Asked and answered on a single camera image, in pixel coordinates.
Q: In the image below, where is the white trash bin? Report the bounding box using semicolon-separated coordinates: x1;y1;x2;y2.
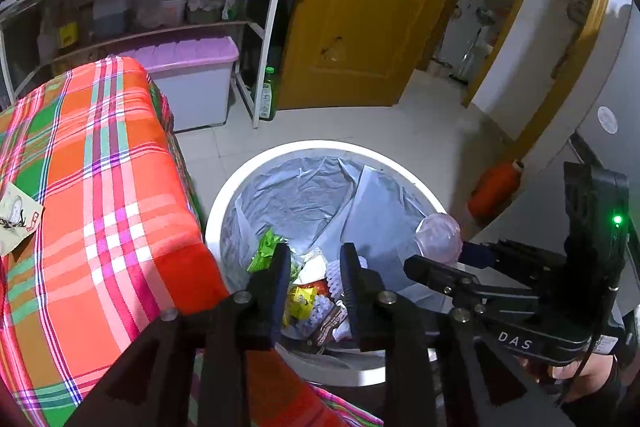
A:
203;139;452;389

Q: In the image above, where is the orange cylinder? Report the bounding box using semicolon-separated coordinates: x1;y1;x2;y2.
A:
467;160;526;221

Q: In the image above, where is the yellow snack wrapper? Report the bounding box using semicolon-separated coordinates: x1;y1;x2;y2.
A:
283;284;322;325

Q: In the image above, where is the brown candy wrapper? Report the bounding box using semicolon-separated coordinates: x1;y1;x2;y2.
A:
309;301;352;345

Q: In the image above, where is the green plastic bottle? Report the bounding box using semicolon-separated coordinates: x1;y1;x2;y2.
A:
254;65;279;123

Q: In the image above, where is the purple lid storage box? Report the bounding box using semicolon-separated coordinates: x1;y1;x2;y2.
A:
116;29;241;134

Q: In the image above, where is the person's right forearm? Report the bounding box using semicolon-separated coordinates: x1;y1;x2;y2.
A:
555;347;635;414

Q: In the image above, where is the white paper scrap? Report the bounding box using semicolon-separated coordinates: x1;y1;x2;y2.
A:
294;249;332;284

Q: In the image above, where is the wooden door frame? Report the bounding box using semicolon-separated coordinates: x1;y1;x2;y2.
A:
462;0;615;168

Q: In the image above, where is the yellow wooden door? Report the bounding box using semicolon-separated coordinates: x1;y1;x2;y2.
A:
274;0;480;111

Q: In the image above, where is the grey plastic jug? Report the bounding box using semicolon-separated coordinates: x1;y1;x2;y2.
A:
92;0;129;38

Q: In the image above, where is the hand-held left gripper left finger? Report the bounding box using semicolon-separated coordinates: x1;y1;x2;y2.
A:
65;243;292;427

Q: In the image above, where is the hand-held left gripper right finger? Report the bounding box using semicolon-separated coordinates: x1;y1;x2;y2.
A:
340;243;576;427

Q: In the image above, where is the white printed snack wrapper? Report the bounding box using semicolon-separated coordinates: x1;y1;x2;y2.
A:
0;183;47;259

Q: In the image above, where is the plaid tablecloth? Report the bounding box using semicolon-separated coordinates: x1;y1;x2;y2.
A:
0;56;382;427

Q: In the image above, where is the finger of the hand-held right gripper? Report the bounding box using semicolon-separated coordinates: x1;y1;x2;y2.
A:
403;254;482;304
459;240;567;274

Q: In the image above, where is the green snack wrapper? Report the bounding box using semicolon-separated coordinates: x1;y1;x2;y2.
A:
247;228;287;274

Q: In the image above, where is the yellow label bottle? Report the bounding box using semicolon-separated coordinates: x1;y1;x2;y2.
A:
57;21;81;51

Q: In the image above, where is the person's right hand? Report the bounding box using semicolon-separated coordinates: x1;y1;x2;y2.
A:
520;353;614;389

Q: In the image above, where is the grey bin liner bag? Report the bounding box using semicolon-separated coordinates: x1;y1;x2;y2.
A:
220;154;437;359

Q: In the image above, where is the white foam fruit net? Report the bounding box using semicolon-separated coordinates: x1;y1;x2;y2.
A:
299;296;342;334
324;256;370;299

